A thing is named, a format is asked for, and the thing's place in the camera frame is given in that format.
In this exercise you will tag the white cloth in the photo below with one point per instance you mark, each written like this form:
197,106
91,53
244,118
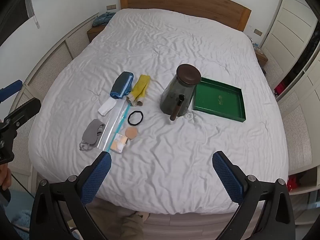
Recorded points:
107,106

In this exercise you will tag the green tray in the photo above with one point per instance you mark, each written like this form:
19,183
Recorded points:
219,99

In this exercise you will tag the wooden headboard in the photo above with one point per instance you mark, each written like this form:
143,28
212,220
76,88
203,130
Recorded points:
227,12

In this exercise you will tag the person's left hand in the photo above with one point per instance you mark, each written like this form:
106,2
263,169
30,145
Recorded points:
5,176

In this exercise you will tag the teal towel on nightstand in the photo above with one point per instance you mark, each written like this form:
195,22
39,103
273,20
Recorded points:
103,19

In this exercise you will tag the white wardrobe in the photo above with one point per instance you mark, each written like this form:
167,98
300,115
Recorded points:
290,34

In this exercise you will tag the left wooden nightstand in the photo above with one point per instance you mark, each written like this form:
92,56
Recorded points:
94,31

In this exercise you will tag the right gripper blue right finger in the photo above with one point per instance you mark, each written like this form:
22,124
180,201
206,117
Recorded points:
230,175

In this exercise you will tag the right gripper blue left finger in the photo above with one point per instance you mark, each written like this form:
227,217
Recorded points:
92,177

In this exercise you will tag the grey face mask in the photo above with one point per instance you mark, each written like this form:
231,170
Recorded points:
92,135

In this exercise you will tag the dark glass jar wooden lid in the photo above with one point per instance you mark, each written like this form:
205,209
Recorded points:
177,96

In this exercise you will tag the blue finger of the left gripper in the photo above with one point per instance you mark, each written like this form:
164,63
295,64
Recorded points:
10,90
22,114

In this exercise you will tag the wooden nightstand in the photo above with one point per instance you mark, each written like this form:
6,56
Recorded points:
94,31
261,57

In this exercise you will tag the clear zip bag blue slider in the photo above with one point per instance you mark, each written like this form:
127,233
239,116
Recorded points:
116,118

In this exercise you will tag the small tissue packet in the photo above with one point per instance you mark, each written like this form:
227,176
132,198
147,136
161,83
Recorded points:
118,143

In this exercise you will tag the yellow towel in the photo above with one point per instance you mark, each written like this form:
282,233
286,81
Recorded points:
137,95

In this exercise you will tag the blue grey microfiber cloth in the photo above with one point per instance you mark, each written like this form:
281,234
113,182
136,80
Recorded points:
122,85

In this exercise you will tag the beige round powder puff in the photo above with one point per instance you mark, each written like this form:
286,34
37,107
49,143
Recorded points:
131,132

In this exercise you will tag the right wooden nightstand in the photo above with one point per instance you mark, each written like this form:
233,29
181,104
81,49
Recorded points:
261,57

